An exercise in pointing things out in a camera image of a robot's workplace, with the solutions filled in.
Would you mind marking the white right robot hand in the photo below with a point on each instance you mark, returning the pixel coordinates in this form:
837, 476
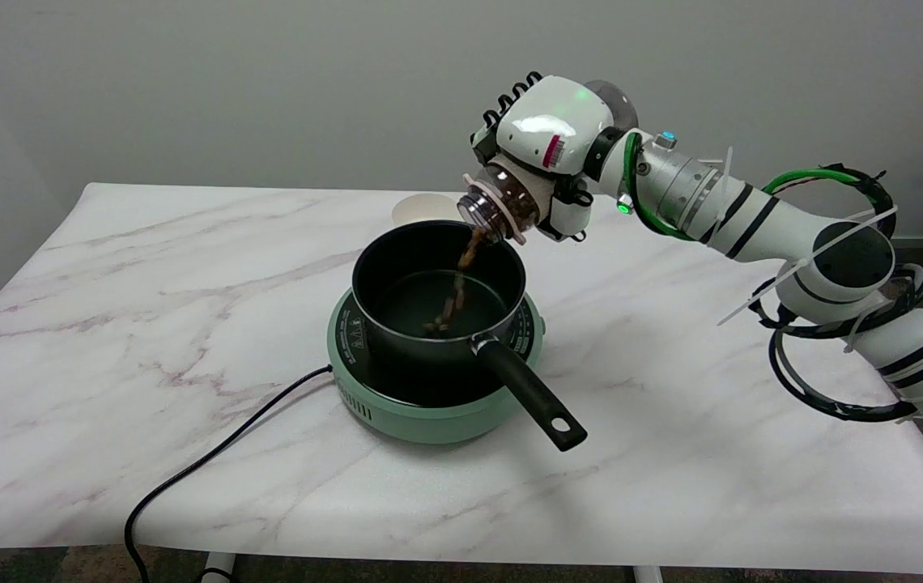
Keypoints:
550, 121

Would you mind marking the clear jar of brown beans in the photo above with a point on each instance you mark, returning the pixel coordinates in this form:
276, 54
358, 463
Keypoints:
455, 304

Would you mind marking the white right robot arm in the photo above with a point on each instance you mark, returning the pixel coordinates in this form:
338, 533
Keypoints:
777, 223

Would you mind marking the black soup pot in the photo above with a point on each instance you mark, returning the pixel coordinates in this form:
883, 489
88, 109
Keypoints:
397, 267

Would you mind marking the beige round lid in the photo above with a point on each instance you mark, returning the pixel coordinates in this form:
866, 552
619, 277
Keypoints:
421, 208

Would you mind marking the long white zip tie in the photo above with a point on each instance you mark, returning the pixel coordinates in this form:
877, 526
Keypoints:
818, 257

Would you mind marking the green induction cooker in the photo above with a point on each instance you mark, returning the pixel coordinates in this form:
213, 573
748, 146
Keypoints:
429, 417

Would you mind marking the white table leg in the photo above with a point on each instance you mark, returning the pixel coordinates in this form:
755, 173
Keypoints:
219, 568
648, 574

